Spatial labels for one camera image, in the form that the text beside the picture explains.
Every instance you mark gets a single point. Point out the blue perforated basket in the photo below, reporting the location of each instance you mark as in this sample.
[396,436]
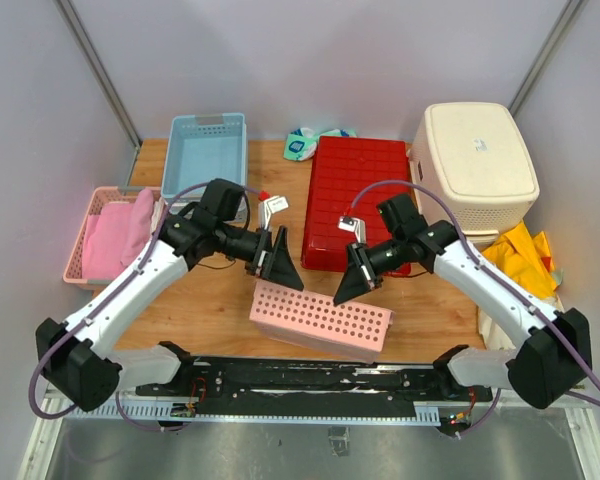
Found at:
[202,148]

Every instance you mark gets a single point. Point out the green white wipes packet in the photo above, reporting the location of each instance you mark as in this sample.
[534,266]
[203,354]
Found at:
[301,144]

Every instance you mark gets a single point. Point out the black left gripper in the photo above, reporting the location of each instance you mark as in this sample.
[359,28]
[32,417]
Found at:
[278,265]

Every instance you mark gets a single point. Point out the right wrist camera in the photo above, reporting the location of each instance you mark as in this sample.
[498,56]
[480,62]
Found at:
[353,225]

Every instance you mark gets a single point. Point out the pink basket with cloths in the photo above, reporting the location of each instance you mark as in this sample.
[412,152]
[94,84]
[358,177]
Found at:
[100,197]

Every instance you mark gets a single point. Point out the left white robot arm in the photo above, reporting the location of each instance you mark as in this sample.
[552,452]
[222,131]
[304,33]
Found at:
[78,356]

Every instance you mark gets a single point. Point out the red plastic tray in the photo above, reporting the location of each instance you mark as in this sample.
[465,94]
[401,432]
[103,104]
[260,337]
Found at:
[341,168]

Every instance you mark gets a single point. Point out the pink folded cloth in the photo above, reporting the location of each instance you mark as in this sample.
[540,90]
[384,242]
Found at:
[116,236]

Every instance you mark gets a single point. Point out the large cream perforated container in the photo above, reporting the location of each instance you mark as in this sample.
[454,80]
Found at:
[473,156]

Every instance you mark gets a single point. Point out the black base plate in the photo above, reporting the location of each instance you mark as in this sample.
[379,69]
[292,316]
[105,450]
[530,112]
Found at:
[310,389]

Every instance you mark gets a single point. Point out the yellow patterned cloth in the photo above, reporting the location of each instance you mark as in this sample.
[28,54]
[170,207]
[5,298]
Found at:
[528,260]

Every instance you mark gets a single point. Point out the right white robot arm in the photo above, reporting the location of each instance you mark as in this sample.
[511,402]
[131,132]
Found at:
[552,349]

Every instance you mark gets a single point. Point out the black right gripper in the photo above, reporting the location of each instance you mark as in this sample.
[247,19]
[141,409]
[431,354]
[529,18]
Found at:
[358,279]

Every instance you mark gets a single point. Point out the pink perforated basket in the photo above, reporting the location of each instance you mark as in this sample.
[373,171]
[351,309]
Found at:
[352,330]

